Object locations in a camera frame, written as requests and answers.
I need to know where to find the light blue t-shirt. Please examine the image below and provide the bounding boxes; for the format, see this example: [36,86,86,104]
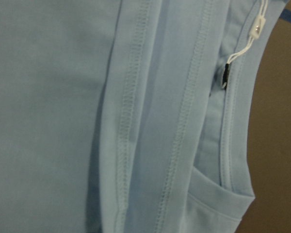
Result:
[0,0,287,233]

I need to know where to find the white hang tag string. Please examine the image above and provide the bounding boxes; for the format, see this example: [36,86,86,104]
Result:
[222,0,274,88]

